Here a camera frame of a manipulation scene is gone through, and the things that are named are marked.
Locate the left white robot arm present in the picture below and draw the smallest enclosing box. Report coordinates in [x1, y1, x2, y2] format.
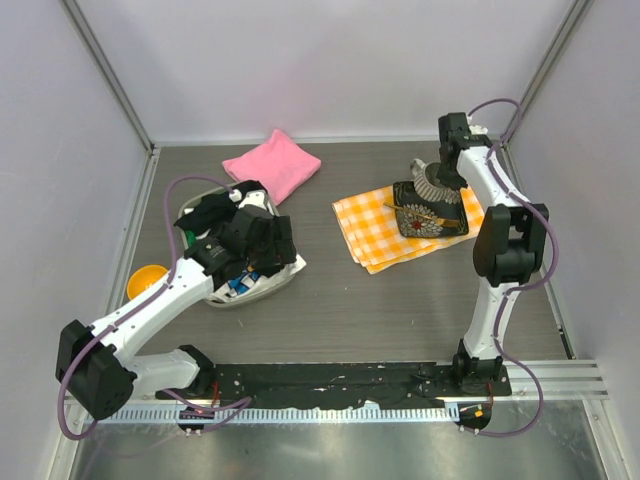
[56, 205, 305, 420]

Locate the grey striped ceramic cup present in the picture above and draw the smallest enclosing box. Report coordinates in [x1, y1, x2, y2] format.
[410, 158, 462, 205]

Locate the green t shirt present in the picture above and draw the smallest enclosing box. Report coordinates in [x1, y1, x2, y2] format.
[184, 230, 197, 247]

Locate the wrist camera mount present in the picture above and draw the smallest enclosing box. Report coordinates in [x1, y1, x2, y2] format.
[469, 123, 488, 135]
[229, 189, 273, 213]

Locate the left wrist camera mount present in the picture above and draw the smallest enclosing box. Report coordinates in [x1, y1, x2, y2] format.
[229, 189, 273, 213]

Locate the orange plastic bowl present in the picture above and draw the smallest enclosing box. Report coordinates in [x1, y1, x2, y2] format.
[126, 264, 168, 300]

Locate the white slotted cable duct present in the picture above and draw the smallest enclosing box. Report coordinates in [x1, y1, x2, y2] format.
[100, 402, 459, 425]

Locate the pink folded towel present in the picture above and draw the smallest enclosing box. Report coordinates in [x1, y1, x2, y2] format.
[222, 129, 322, 205]

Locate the black floral square plate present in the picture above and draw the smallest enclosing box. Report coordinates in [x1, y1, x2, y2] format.
[392, 181, 469, 239]

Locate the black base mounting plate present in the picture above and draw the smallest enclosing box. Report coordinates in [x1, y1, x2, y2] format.
[155, 360, 514, 409]

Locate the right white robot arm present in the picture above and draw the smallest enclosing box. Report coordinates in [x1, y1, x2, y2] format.
[436, 113, 549, 388]

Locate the gold chopstick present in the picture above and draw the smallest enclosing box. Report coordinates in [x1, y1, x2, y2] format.
[384, 203, 460, 227]

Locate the orange checkered cloth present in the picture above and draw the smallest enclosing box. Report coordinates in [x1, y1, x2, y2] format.
[332, 186, 484, 274]

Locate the grey laundry basket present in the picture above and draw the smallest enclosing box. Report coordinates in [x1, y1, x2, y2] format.
[177, 187, 307, 309]

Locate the black t shirt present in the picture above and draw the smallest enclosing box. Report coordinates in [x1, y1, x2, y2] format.
[174, 179, 291, 279]

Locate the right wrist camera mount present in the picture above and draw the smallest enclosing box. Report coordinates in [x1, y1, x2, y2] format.
[469, 123, 488, 135]

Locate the white printed t shirt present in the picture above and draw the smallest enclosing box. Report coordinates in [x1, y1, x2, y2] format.
[205, 255, 307, 308]

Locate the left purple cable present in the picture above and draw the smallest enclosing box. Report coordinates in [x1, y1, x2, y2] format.
[57, 174, 254, 441]

